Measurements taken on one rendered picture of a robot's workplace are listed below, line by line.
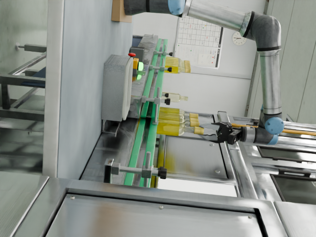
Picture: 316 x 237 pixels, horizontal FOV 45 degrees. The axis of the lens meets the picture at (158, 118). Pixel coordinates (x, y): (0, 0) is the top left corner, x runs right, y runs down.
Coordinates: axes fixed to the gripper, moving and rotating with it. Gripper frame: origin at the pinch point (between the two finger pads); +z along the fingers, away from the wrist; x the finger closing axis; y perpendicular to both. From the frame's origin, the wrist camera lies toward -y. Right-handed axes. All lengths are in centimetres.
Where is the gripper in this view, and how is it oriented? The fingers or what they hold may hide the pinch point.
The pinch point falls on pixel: (201, 130)
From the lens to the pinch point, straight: 178.9
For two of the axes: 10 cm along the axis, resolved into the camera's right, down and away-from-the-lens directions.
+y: 0.4, -2.8, 9.6
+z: -9.9, -1.1, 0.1
